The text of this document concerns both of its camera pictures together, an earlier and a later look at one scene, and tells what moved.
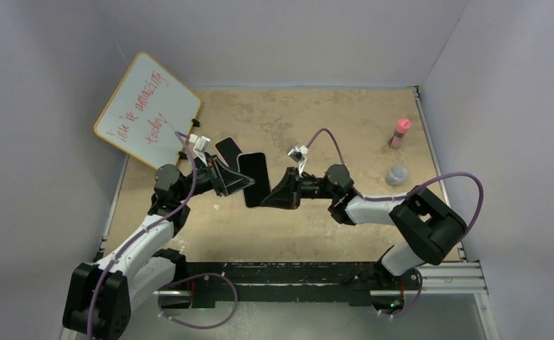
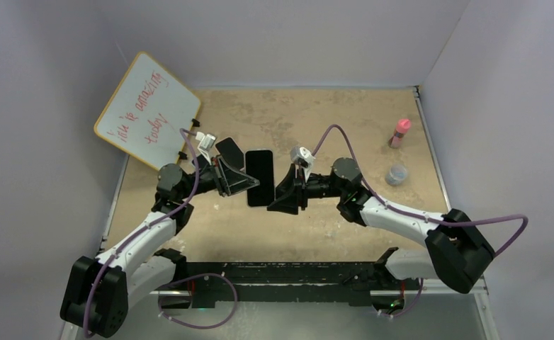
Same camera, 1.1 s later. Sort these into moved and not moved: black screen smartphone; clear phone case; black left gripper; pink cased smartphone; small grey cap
Moved: clear phone case; black screen smartphone
Not moved: pink cased smartphone; black left gripper; small grey cap
